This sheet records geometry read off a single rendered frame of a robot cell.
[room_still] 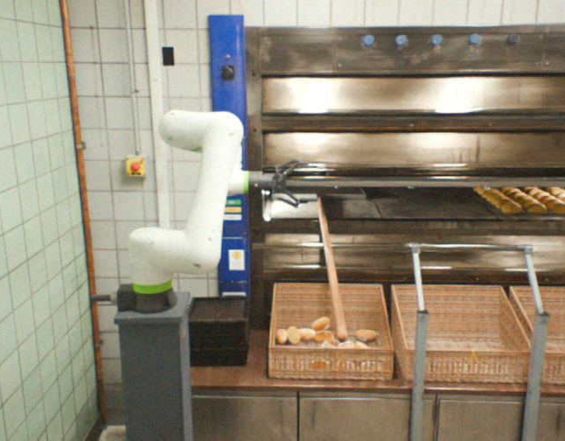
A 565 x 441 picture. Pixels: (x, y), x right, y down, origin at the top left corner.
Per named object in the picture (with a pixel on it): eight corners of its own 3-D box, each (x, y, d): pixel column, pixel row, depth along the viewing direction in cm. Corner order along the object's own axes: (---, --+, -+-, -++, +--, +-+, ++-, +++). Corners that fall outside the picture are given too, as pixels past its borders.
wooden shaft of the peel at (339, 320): (347, 344, 167) (348, 334, 167) (337, 344, 167) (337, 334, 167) (322, 202, 332) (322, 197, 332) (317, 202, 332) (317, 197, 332)
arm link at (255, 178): (247, 197, 230) (247, 173, 228) (250, 190, 242) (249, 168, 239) (262, 197, 230) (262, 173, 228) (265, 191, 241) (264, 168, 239)
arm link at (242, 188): (215, 197, 240) (211, 194, 229) (216, 166, 241) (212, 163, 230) (249, 197, 240) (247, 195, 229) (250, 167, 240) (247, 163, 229)
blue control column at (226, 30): (253, 294, 510) (247, 33, 454) (271, 294, 510) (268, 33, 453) (222, 430, 324) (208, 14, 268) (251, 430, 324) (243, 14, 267)
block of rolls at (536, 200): (470, 190, 365) (471, 180, 363) (551, 190, 364) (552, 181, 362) (503, 214, 306) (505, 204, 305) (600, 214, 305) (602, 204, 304)
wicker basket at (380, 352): (273, 331, 309) (273, 282, 302) (380, 332, 308) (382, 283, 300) (267, 380, 262) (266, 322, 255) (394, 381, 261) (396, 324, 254)
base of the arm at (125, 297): (87, 315, 180) (85, 297, 179) (100, 296, 195) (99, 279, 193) (174, 312, 182) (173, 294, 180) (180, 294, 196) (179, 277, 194)
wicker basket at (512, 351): (387, 332, 308) (389, 283, 300) (498, 334, 307) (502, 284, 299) (402, 382, 261) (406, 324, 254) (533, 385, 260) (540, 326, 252)
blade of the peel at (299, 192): (366, 199, 341) (366, 194, 340) (271, 199, 341) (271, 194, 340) (359, 185, 375) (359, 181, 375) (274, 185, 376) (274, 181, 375)
